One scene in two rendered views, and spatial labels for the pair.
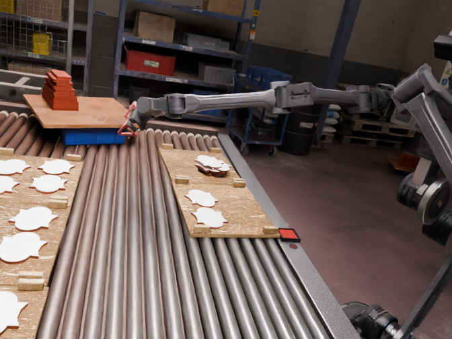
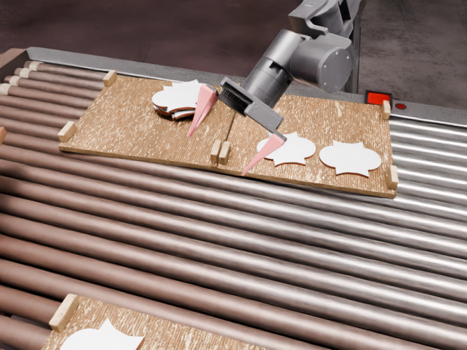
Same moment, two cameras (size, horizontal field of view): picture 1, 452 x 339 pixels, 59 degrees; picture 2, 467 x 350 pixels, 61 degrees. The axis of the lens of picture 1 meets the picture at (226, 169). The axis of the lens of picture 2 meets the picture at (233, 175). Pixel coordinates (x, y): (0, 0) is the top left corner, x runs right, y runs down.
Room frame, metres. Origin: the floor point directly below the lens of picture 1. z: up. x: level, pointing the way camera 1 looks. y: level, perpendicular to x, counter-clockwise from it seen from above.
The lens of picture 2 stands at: (1.18, 0.77, 1.58)
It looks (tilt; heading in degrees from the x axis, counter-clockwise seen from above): 44 degrees down; 303
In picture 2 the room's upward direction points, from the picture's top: straight up
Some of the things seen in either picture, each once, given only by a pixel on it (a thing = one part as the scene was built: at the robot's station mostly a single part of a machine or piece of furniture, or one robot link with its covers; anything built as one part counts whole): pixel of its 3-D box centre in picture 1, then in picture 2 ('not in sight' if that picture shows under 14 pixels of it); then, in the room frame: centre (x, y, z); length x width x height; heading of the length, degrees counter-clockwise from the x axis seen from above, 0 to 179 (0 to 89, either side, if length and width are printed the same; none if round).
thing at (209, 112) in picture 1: (205, 99); not in sight; (6.08, 0.53, 0.32); 0.50 x 0.41 x 0.37; 106
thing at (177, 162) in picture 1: (199, 167); (158, 117); (1.84, 0.13, 0.93); 0.41 x 0.35 x 0.02; 22
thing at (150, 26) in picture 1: (153, 25); not in sight; (5.78, 1.39, 1.26); 0.49 x 0.38 x 0.34; 116
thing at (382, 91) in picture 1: (377, 99); not in sight; (1.67, -0.55, 1.45); 0.09 x 0.08 x 0.12; 40
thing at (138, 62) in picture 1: (149, 61); not in sight; (5.75, 1.38, 0.78); 0.66 x 0.45 x 0.28; 110
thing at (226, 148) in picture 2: (181, 180); (224, 153); (1.59, 0.18, 0.95); 0.06 x 0.02 x 0.03; 111
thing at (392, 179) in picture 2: (201, 229); (392, 176); (1.22, 0.04, 0.95); 0.06 x 0.02 x 0.03; 111
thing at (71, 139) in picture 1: (87, 125); not in sight; (1.98, 0.76, 0.97); 0.31 x 0.31 x 0.10; 39
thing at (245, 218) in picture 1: (221, 208); (309, 136); (1.45, -0.02, 0.93); 0.41 x 0.35 x 0.02; 21
